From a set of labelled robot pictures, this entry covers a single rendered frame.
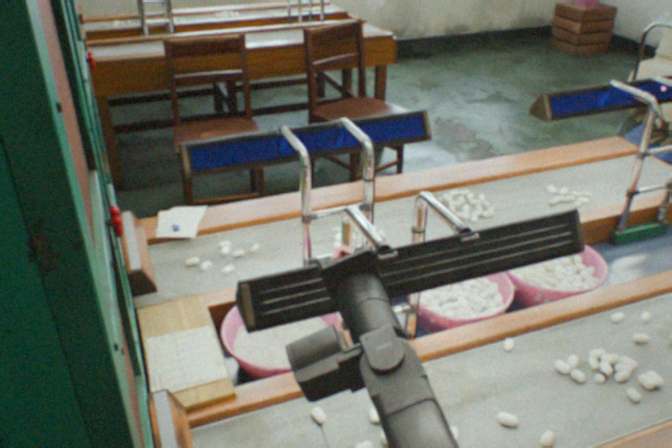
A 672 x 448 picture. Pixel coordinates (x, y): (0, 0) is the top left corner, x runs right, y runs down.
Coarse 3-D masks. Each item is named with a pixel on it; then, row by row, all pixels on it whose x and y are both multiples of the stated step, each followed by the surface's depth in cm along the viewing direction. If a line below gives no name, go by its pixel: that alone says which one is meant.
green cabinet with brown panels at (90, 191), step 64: (0, 0) 31; (64, 0) 97; (0, 64) 33; (64, 64) 78; (0, 128) 34; (64, 128) 40; (0, 192) 36; (64, 192) 37; (0, 256) 38; (64, 256) 39; (0, 320) 40; (64, 320) 41; (128, 320) 101; (0, 384) 42; (64, 384) 44; (128, 384) 84
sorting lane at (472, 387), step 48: (528, 336) 136; (576, 336) 136; (624, 336) 136; (432, 384) 123; (480, 384) 123; (528, 384) 123; (576, 384) 123; (624, 384) 123; (192, 432) 113; (240, 432) 113; (288, 432) 113; (336, 432) 113; (480, 432) 113; (528, 432) 113; (576, 432) 113; (624, 432) 113
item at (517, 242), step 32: (512, 224) 105; (544, 224) 106; (576, 224) 108; (416, 256) 99; (448, 256) 100; (480, 256) 102; (512, 256) 104; (544, 256) 106; (256, 288) 90; (288, 288) 92; (320, 288) 93; (416, 288) 98; (256, 320) 90; (288, 320) 92
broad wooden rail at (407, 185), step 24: (576, 144) 223; (600, 144) 223; (624, 144) 223; (456, 168) 205; (480, 168) 205; (504, 168) 205; (528, 168) 206; (552, 168) 209; (312, 192) 190; (336, 192) 190; (360, 192) 190; (384, 192) 190; (408, 192) 192; (432, 192) 195; (216, 216) 177; (240, 216) 177; (264, 216) 177; (288, 216) 180; (168, 240) 169
